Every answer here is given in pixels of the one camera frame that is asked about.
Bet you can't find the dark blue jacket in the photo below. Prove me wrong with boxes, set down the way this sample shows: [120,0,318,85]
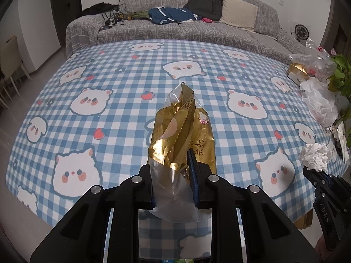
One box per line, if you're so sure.
[148,7,202,25]

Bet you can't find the brown cardboard box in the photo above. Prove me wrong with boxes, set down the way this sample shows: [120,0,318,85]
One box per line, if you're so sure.
[294,210,313,230]

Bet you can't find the beige dining chair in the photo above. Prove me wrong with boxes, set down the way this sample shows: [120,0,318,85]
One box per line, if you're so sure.
[1,36,32,100]

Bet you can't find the white fan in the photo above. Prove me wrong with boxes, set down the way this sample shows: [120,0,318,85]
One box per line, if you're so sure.
[290,23,310,45]

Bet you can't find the clear plastic bag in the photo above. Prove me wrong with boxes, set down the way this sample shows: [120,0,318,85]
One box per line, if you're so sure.
[289,37,336,81]

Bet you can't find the black backpack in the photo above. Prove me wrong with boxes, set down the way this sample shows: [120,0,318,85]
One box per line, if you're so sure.
[184,0,222,21]

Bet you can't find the right hand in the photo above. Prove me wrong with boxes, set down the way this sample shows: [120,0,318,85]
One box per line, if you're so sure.
[315,236,332,261]

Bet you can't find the beige cushion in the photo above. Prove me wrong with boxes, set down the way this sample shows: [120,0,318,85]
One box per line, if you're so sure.
[220,0,258,30]

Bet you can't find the black cables on sofa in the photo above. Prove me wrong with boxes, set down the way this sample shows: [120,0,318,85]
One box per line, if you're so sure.
[98,3,129,31]

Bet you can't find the white plastic bag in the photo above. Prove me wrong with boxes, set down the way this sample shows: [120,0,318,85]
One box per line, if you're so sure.
[300,77,338,128]

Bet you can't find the gold foil snack bag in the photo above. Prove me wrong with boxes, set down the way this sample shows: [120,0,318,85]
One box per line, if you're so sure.
[148,83,217,223]

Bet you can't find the blue checkered tablecloth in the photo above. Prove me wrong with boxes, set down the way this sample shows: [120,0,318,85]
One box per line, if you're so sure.
[5,40,350,262]

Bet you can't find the grey sofa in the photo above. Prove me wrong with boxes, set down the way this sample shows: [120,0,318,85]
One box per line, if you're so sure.
[65,0,311,64]

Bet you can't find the white papers at table edge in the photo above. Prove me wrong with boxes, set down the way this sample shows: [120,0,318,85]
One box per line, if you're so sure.
[330,122,350,163]

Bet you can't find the pink cloth on sofa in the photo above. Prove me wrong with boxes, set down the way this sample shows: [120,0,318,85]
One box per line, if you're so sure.
[202,18,213,23]

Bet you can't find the gold small box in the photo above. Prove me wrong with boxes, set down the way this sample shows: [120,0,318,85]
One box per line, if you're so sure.
[287,63,309,85]

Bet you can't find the green potted plant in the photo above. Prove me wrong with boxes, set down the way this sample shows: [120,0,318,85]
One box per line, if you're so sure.
[327,54,351,124]

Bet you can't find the white tissue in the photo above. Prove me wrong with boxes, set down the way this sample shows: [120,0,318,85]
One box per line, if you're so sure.
[299,143,332,173]

